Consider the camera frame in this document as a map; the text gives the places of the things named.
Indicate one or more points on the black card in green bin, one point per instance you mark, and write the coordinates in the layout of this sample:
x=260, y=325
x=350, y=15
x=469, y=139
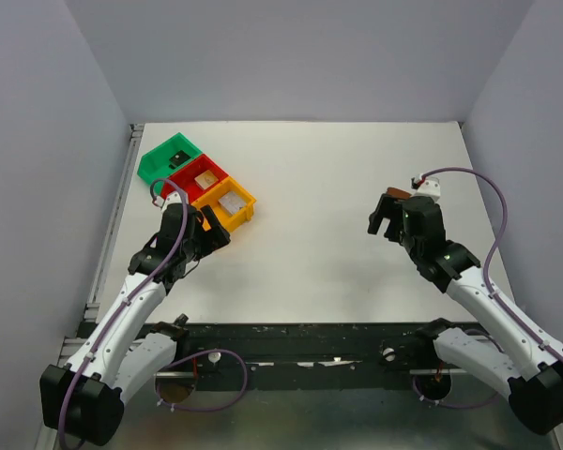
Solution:
x=179, y=159

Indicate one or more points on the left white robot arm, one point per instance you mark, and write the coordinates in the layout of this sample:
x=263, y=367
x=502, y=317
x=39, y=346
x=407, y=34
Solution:
x=86, y=397

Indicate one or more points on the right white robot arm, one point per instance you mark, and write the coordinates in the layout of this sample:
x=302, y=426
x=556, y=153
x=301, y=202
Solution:
x=526, y=368

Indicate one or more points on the red plastic bin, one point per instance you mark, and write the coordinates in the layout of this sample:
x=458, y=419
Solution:
x=184, y=177

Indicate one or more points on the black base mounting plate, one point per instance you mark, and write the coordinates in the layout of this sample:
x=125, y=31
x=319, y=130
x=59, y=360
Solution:
x=306, y=356

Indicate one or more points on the silver card in yellow bin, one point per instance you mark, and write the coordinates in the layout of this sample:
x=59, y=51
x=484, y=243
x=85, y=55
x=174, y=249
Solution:
x=231, y=203

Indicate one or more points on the yellow plastic bin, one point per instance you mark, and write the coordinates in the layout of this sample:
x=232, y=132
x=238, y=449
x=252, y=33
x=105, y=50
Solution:
x=212, y=198

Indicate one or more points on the green plastic bin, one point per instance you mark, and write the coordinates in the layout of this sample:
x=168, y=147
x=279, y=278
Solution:
x=155, y=163

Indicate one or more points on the gold card in red bin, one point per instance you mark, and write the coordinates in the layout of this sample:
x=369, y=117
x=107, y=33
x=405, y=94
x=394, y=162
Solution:
x=206, y=180

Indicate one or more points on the brown leather card holder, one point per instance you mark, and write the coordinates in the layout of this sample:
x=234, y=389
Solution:
x=398, y=193

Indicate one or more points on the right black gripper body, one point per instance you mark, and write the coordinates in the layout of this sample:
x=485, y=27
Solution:
x=408, y=239

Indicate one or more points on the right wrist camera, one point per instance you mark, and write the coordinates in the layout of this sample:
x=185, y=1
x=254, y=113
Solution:
x=426, y=186

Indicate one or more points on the aluminium rail frame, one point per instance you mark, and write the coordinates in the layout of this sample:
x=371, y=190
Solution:
x=87, y=310

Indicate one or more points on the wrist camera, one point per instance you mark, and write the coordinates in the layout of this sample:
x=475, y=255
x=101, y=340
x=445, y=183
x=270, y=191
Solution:
x=426, y=186
x=174, y=197

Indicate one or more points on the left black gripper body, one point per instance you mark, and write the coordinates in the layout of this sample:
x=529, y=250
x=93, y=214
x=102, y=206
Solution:
x=190, y=249

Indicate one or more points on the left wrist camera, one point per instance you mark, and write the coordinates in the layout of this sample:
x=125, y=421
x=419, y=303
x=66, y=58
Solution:
x=174, y=197

